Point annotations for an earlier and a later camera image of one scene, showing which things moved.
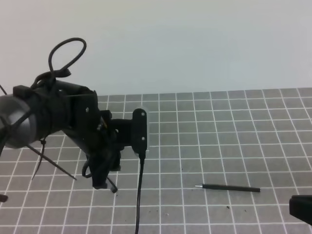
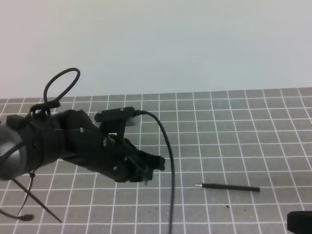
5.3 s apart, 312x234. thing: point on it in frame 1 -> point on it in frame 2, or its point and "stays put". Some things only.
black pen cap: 115,189 -> 146,178
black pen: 230,187 stays put
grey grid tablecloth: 218,162 stays put
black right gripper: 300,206 -> 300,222
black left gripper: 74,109 -> 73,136
